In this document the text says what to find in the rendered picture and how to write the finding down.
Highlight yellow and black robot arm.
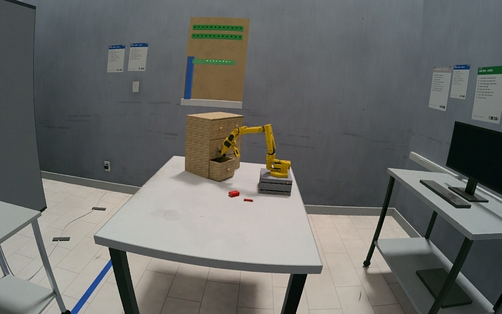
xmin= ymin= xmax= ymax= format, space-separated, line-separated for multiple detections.
xmin=227 ymin=124 xmax=290 ymax=178

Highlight wooden chest of drawers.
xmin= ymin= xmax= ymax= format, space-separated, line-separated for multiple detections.
xmin=185 ymin=112 xmax=244 ymax=179

